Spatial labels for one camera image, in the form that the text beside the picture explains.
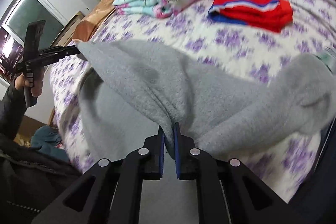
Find black jacket sleeve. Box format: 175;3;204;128
1;76;81;223

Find window with white frame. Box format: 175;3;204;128
1;0;67;83

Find red folded garment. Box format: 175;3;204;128
208;0;293;33

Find purple floral bedsheet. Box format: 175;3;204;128
50;0;335;202

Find teal cloth on floor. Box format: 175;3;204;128
31;126;70;162

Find person's left hand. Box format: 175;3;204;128
14;71;44;98

